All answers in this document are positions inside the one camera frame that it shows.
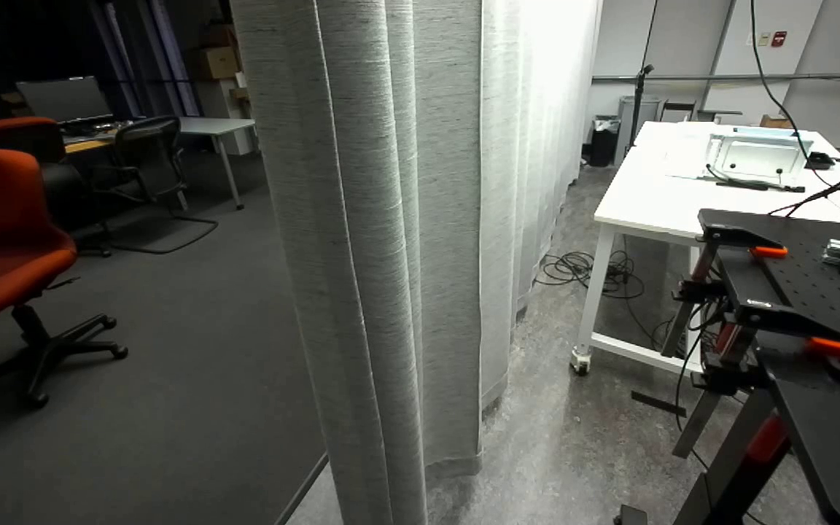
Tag grey fabric curtain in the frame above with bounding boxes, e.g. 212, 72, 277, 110
229, 0, 605, 525

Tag small white desk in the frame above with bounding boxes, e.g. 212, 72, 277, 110
181, 118, 254, 211

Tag white rolling table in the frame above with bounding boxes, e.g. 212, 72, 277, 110
570, 122, 840, 374

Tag cardboard box stack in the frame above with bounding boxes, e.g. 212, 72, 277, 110
199, 24, 242, 81

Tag black office chair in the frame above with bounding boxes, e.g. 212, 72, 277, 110
108, 118, 185, 211

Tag white tray on table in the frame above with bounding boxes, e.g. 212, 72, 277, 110
705, 125, 807, 188

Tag black robot workbench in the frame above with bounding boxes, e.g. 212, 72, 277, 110
665, 211, 840, 525

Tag dark laptop monitor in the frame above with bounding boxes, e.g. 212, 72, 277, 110
18, 77, 114, 122

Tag near orange office chair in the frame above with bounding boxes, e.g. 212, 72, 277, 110
0, 150, 129, 408

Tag orange office chair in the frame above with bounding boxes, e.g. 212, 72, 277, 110
0, 150, 129, 408
0, 113, 86, 230

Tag far orange office chair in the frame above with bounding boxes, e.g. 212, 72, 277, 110
0, 113, 86, 230

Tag cable coil on floor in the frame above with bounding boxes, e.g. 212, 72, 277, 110
533, 247, 648, 303

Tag orange clamp handle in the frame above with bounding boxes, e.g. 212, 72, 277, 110
807, 335, 840, 360
753, 246, 789, 259

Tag black hanging cable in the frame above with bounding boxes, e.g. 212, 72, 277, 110
747, 0, 836, 176

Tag orange clamp handle near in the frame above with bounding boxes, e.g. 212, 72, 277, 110
807, 335, 840, 360

